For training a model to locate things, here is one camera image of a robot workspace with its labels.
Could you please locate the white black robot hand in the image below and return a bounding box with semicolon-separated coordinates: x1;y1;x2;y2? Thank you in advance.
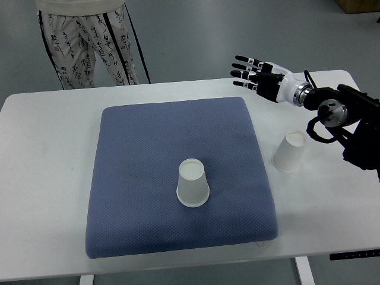
230;55;312;106

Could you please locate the white paper cup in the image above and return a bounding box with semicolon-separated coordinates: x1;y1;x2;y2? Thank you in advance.
176;159;210;208
271;131;307;173

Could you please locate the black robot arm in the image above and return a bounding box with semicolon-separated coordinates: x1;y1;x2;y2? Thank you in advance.
297;84;379;172

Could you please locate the brown cardboard box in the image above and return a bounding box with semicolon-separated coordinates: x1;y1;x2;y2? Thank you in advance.
336;0;379;14

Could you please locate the white paper cup on cushion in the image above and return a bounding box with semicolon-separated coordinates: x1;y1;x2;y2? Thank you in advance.
176;159;210;208

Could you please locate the blue fabric cushion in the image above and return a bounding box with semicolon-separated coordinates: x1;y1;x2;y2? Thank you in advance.
85;97;278;258

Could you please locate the black table control panel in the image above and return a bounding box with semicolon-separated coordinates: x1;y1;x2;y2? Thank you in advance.
330;249;380;261

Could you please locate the white table leg right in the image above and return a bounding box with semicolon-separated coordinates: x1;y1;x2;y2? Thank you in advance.
294;256;315;285

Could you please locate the white table leg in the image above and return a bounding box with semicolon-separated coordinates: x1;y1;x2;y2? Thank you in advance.
294;256;315;285
79;275;94;285

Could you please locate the person in patterned trousers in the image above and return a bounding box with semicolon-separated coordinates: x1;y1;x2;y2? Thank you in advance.
36;0;139;90

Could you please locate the white table leg left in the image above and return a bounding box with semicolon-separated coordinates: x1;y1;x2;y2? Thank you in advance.
79;275;94;285

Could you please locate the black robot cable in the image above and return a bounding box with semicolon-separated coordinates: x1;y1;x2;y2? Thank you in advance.
303;69;318;89

